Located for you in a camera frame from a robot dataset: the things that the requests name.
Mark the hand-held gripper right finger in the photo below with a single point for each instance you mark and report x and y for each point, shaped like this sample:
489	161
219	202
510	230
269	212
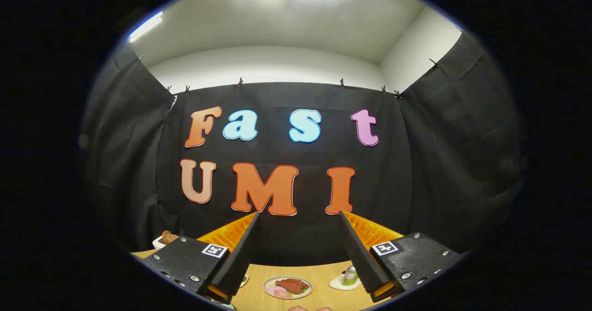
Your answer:
358	255

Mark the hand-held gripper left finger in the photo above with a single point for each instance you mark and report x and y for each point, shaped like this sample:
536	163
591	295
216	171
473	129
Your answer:
240	260

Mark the white divided tray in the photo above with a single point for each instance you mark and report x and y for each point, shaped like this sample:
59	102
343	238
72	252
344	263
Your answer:
243	281

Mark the green metal bottle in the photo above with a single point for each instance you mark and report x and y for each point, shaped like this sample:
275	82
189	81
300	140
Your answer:
350	276

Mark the white square coaster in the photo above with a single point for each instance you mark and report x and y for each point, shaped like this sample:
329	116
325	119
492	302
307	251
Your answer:
336	283

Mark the pale pink ham slice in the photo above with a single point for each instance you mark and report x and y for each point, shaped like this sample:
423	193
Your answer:
271	291

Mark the salmon pink ham slice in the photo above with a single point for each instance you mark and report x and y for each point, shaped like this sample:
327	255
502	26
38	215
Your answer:
284	294

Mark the brown meat steak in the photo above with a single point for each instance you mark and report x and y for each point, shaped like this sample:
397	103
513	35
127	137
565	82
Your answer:
291	285

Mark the white round plate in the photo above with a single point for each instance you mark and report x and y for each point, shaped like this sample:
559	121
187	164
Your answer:
303	293

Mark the toasted bread slice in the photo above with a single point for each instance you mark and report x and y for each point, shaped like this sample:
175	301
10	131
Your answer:
168	237

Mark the row of small cloth clips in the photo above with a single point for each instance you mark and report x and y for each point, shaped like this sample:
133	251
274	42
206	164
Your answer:
240	82

